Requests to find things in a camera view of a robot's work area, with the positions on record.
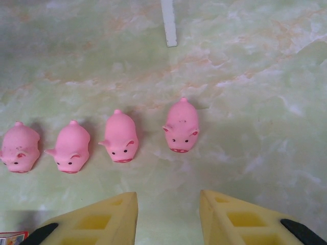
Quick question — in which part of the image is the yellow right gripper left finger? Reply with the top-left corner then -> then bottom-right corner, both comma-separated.
19,191 -> 138,245

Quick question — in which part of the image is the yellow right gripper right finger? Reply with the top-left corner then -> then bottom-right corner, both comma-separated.
199,189 -> 327,245

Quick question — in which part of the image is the pink plastic pig toy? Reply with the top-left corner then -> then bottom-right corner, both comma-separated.
162,97 -> 200,154
98,109 -> 139,163
0,121 -> 41,174
44,120 -> 91,175

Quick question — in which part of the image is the wooden shelf with white frame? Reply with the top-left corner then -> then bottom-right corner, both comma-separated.
160,0 -> 177,48

